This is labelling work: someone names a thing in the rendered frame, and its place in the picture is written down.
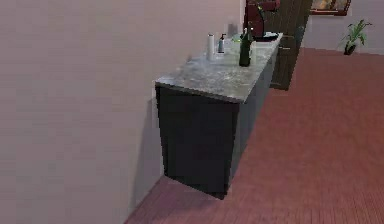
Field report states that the dark cabinet with marble top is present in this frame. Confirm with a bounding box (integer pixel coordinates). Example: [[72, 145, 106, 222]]
[[154, 32, 284, 201]]

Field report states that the dark green glass bottle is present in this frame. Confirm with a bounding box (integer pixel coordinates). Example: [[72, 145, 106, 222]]
[[238, 27, 252, 68]]

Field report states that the framed picture with red frame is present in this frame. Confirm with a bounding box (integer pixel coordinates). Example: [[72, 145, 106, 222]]
[[309, 0, 352, 17]]

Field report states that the dark brown wooden cupboard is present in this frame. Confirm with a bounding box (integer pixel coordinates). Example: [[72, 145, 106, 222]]
[[263, 0, 314, 91]]

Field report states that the green house plant in pot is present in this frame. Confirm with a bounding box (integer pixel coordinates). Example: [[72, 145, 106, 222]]
[[340, 19, 374, 56]]

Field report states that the grey soap dispenser bottle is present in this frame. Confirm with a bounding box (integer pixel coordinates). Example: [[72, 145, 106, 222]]
[[217, 33, 227, 54]]

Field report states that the clear glass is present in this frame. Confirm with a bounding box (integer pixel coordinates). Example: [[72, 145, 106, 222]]
[[249, 44, 258, 66]]

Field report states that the black pan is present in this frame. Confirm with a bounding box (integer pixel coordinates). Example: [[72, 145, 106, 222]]
[[253, 31, 280, 43]]

